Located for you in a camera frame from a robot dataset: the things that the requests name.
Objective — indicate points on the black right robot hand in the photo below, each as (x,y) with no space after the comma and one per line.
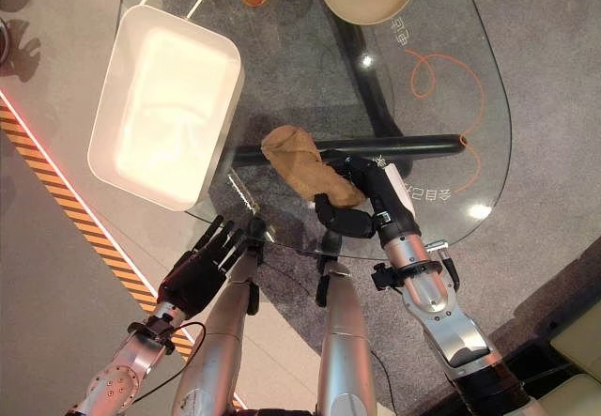
(396,200)

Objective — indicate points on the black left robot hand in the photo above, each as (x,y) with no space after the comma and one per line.
(199,272)

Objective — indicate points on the brown cloth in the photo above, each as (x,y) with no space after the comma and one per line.
(307,168)

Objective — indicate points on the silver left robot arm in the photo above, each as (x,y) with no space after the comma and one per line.
(124,369)

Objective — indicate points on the white rectangular basket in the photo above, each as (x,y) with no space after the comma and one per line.
(164,106)

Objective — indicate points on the silver left robot leg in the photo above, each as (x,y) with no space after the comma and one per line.
(220,331)

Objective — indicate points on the silver robot leg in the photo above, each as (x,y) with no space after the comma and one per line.
(343,341)
(220,331)

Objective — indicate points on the silver right robot leg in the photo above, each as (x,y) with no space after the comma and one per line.
(343,341)

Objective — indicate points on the cream sofa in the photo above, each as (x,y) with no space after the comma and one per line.
(577,355)

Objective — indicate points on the black table leg frame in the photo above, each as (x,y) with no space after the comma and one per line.
(375,146)

